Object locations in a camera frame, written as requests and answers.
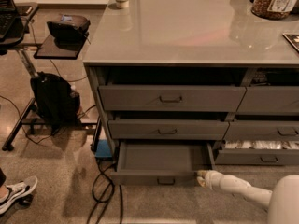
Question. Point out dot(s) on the jar of nuts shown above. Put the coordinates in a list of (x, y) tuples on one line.
[(273, 9)]

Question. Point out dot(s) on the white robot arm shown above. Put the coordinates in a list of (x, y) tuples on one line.
[(282, 203)]

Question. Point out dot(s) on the black rolling laptop stand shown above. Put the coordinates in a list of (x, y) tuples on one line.
[(49, 49)]

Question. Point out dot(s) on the black laptop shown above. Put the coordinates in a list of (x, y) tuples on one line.
[(8, 14)]

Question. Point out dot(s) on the grey drawer cabinet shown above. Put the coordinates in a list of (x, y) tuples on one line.
[(192, 42)]

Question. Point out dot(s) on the dark card on counter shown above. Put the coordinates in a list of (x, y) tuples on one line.
[(293, 39)]

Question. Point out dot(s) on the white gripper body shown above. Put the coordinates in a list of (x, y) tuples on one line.
[(217, 179)]

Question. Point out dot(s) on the grey drawer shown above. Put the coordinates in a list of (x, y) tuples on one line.
[(263, 130), (181, 129), (171, 98), (251, 156), (161, 164), (270, 99)]

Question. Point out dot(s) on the white sneaker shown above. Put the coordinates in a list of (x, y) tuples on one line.
[(20, 193)]

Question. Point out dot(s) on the black pouch on tray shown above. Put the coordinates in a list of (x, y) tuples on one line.
[(69, 28)]

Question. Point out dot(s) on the blue box on floor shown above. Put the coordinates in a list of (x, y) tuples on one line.
[(103, 150)]

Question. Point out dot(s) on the black backpack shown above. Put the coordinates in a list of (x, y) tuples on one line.
[(57, 103)]

